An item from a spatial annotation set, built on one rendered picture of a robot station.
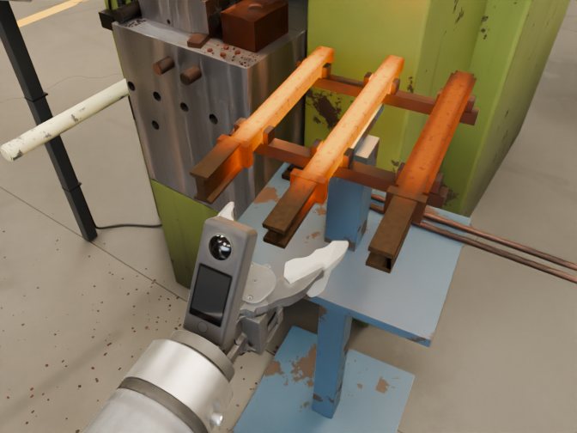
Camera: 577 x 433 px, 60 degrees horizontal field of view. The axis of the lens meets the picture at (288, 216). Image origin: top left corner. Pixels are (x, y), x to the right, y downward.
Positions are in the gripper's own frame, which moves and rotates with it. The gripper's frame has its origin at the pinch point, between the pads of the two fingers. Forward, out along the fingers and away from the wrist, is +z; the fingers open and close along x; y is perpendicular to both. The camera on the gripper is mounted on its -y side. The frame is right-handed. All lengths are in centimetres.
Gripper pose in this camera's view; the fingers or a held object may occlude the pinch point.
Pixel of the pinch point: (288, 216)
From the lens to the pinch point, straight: 58.0
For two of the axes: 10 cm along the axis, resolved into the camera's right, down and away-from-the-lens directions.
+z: 4.4, -6.2, 6.5
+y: 0.0, 7.2, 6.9
